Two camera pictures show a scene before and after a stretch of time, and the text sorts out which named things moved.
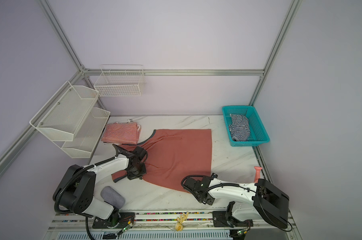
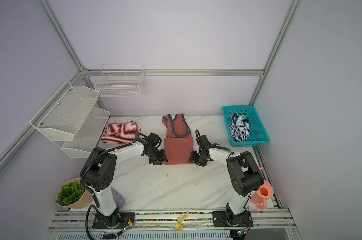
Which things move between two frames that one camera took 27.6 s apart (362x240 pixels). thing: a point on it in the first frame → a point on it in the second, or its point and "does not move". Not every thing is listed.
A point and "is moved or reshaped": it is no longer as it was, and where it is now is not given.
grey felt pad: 112,197 does not move
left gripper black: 130,176 → 162,158
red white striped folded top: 122,132 does not move
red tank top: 174,156 is moved or reshaped
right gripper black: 208,201 → 193,158
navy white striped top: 239,128 does not move
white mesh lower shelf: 87,136 does not move
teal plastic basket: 244,126 does not move
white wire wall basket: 117,80 does not move
